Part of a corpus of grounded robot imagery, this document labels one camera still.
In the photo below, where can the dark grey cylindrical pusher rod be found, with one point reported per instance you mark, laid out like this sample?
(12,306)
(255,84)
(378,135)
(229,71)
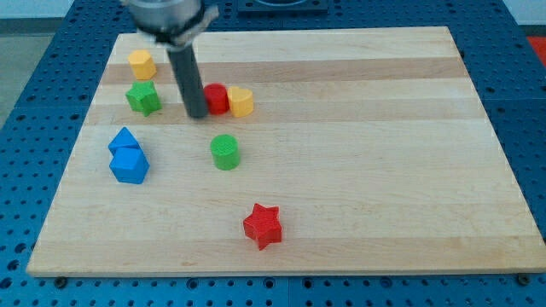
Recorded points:
(186,72)

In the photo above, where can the red cylinder block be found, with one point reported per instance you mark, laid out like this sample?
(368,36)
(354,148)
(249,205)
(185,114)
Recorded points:
(216,98)

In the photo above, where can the yellow hexagon block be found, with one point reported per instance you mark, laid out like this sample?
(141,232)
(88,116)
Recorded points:
(142,64)

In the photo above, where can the green star block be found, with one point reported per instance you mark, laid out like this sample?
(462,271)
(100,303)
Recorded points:
(143,98)

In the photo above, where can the yellow heart block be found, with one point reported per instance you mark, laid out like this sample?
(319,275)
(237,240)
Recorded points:
(241,102)

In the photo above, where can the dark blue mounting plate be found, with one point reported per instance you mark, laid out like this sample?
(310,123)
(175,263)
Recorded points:
(281,6)

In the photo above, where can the green cylinder block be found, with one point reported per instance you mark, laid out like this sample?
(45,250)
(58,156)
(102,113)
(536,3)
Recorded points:
(225,152)

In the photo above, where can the blue triangle block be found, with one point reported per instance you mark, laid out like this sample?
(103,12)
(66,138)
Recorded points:
(124,139)

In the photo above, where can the blue cube block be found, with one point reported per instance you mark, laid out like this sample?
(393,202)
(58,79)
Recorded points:
(129,165)

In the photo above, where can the wooden board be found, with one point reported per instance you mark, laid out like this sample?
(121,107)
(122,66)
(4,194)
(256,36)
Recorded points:
(373,143)

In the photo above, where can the red star block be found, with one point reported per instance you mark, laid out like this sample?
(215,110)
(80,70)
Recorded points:
(263,225)

